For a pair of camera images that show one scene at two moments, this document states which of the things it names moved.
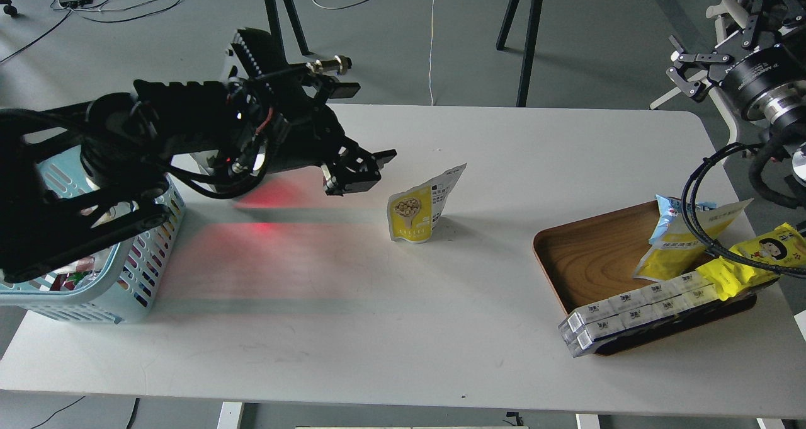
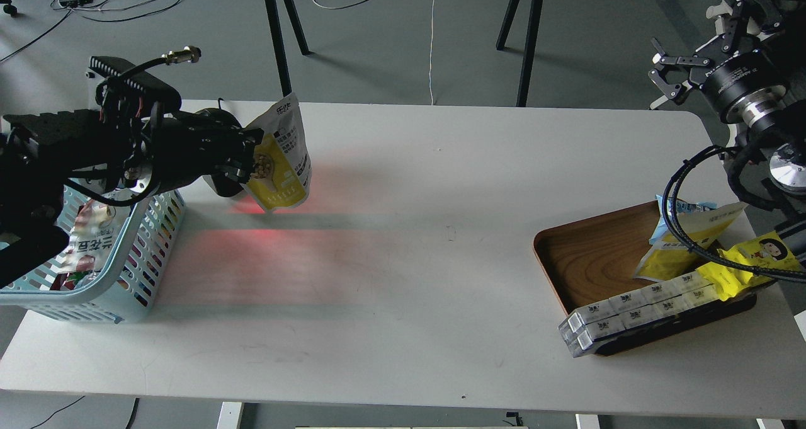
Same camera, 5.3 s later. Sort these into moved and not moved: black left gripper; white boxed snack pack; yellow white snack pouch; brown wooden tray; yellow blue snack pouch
Moved: yellow white snack pouch; black left gripper
Not moved: white boxed snack pack; yellow blue snack pouch; brown wooden tray
